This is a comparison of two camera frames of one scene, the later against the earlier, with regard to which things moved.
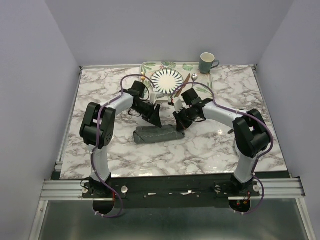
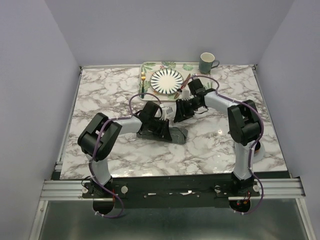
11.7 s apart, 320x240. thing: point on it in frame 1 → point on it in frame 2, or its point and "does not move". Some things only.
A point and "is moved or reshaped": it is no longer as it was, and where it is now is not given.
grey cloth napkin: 143,134 is moved or reshaped
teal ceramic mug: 206,62 does not move
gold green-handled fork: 143,78 does not move
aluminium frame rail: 71,190 does not move
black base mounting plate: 170,191 does not move
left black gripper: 153,116 → 164,132
